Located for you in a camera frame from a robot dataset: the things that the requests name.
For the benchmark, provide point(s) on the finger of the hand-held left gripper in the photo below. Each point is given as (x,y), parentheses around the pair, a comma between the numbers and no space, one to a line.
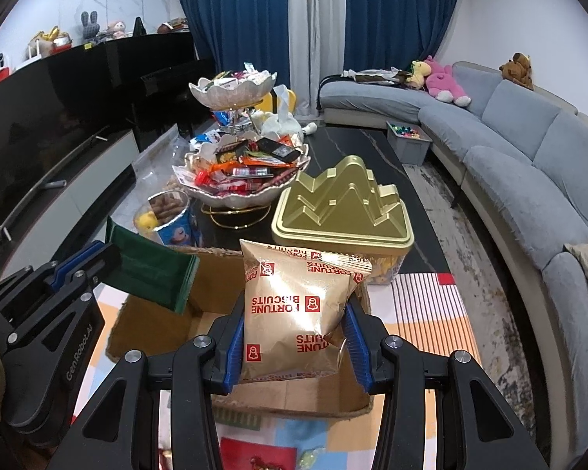
(81,289)
(76,264)

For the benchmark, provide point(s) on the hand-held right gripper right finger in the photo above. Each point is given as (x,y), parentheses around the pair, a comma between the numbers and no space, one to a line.
(355,347)

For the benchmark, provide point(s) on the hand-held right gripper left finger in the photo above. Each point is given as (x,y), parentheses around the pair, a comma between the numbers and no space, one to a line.
(233,347)

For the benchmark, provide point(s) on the green snack packet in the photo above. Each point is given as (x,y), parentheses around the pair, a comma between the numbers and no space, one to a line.
(147,269)

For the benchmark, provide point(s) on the gold snack packet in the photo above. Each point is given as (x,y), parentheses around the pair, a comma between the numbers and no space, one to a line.
(294,313)
(343,260)

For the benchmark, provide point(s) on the brown cardboard box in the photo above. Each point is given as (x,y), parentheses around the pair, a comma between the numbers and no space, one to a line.
(210,279)

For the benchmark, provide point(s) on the pile of mixed wrapped snacks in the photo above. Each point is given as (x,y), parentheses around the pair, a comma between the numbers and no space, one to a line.
(245,166)

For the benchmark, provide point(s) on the small heap of wrapped snacks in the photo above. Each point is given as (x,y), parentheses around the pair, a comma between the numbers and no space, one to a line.
(235,78)

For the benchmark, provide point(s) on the white television cabinet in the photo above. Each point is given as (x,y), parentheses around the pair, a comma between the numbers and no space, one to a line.
(78,191)

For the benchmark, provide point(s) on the colourful checked mat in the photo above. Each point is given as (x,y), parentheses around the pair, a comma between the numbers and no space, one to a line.
(421,313)

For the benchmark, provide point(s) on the grey remote control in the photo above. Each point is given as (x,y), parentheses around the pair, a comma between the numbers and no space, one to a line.
(56,185)

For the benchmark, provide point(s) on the green wrapped candy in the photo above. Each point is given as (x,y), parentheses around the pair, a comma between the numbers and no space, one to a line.
(306,458)

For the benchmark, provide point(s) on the black television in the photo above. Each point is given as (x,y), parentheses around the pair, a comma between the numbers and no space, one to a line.
(39,132)

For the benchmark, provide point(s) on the candy box with gold lid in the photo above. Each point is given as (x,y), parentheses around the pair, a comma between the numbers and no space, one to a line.
(343,205)

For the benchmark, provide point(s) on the patterned grey rug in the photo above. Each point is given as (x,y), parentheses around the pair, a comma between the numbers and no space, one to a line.
(470,254)

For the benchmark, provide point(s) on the clear plastic bag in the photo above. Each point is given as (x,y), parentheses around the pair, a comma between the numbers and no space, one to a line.
(181,147)

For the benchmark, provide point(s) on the black upright piano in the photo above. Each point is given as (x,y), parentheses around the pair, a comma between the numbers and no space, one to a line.
(161,93)

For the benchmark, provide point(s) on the grey storage bin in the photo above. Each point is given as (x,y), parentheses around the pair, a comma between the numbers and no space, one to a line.
(411,149)

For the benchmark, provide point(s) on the white and red gadget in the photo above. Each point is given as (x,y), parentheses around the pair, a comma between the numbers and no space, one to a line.
(1,68)

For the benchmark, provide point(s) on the gold ornament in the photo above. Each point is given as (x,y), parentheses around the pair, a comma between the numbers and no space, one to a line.
(51,41)

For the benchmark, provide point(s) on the two-tier shell bowl stand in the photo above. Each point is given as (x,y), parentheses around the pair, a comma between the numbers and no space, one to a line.
(230,100)

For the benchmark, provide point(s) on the white plastic bag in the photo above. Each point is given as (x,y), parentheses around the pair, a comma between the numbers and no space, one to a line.
(279,125)

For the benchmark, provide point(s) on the pink bear plush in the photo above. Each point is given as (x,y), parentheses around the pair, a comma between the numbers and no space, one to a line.
(116,30)

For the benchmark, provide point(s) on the grey sofa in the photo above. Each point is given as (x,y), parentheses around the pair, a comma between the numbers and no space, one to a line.
(509,166)

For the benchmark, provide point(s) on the grey rabbit plush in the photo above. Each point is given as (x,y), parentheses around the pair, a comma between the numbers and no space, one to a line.
(92,27)

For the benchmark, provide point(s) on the black metronome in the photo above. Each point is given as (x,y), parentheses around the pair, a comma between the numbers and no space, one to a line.
(141,27)

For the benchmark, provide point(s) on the yellow round-eared stool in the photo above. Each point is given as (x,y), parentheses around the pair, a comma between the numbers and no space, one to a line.
(286,100)

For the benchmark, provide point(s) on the brown basket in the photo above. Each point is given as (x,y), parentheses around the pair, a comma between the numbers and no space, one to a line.
(174,25)

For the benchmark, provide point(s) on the pile of clothes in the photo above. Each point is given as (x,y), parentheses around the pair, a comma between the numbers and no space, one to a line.
(372,76)

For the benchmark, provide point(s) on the pink plush toy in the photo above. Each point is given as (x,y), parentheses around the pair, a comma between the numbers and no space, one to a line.
(443,81)

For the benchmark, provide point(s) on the yellow plush toy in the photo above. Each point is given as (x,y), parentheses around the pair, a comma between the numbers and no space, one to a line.
(417,73)

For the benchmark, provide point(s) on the blue curtain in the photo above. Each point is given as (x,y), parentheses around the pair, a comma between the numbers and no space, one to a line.
(397,10)
(230,19)

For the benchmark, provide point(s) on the white sheer curtain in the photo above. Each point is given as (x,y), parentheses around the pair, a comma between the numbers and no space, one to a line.
(318,34)

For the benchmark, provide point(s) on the brown plush toy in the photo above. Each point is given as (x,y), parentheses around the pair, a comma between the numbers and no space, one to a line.
(517,71)

